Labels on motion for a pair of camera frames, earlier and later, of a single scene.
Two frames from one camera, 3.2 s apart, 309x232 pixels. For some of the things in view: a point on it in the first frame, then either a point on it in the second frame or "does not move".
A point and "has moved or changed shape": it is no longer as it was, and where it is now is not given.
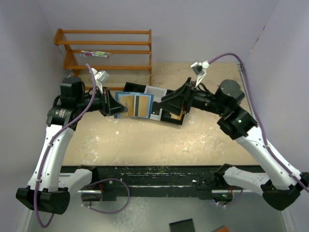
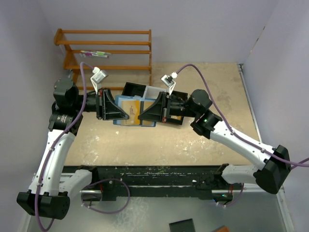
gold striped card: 142,106 to 144,105
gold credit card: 175,117 does not move
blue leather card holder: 139,105 has moved or changed shape
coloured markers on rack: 96,53 does not move
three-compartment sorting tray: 160,112 does not move
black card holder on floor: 185,225 does not move
